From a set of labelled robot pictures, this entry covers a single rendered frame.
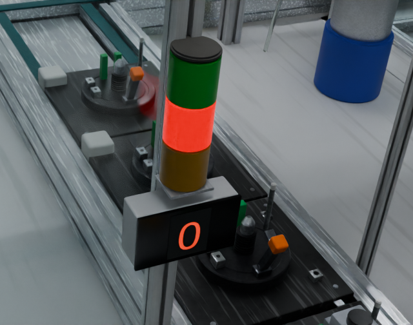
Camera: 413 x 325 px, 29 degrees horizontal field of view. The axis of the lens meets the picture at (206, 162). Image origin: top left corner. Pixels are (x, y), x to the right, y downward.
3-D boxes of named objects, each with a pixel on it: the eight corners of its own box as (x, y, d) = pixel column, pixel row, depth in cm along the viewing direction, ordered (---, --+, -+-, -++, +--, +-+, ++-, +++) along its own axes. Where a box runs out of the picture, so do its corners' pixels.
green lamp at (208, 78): (225, 105, 79) (231, 60, 76) (179, 113, 77) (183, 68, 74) (202, 80, 82) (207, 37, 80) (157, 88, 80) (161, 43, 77)
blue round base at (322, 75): (393, 98, 187) (408, 39, 179) (337, 108, 181) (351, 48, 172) (353, 66, 198) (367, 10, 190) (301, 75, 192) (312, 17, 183)
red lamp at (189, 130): (219, 147, 82) (225, 106, 79) (175, 156, 80) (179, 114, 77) (197, 122, 85) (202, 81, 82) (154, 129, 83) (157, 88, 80)
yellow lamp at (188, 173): (214, 187, 85) (219, 148, 82) (171, 196, 82) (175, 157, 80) (193, 160, 88) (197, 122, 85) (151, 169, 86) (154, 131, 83)
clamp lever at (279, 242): (271, 271, 114) (290, 246, 108) (259, 274, 113) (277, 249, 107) (261, 249, 116) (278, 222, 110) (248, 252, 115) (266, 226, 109)
